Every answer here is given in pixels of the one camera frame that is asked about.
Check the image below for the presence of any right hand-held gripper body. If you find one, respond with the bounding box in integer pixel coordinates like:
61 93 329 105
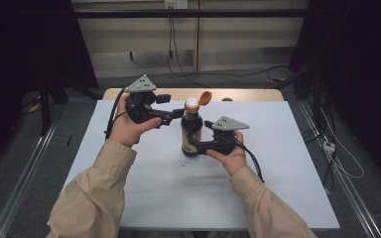
196 115 250 157

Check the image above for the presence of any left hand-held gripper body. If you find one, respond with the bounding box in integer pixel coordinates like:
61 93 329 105
123 74 177 129

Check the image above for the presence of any dark soy sauce bottle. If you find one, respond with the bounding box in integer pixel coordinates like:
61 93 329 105
180 90 213 159

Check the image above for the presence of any person's right hand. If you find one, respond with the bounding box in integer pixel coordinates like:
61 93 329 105
205 130 248 177

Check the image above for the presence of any person's left hand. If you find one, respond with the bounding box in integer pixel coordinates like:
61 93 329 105
108 93 163 149

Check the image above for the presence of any wooden table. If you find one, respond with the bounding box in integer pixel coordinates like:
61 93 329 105
102 87 285 102

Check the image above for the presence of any white table mat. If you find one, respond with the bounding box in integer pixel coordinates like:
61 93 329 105
48 99 341 231

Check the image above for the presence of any black metal stand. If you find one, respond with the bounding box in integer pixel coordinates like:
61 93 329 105
38 73 104 137

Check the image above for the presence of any white power strip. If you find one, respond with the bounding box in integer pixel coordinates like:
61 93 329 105
322 140 336 155

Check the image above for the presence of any dark curtain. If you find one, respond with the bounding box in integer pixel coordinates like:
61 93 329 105
287 0 381 186
0 0 99 100

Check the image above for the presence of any left hand-held gripper black cable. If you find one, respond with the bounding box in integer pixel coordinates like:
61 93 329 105
104 87 129 140

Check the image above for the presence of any hand-held gripper black cable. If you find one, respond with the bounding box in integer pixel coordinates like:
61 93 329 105
104 87 129 140
234 140 266 184

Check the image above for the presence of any right hand-held gripper black cable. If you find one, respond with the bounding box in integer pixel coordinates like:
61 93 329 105
234 140 266 184

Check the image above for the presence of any black wall power cable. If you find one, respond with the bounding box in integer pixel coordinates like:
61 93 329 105
167 8 201 88

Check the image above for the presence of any white wall socket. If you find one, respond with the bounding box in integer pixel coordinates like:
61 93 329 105
164 0 190 10

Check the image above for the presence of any white floor cable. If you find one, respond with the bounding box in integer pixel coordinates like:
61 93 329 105
319 108 365 180

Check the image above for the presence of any metal floor rail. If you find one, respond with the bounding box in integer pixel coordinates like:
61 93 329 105
297 98 381 238
0 121 62 238

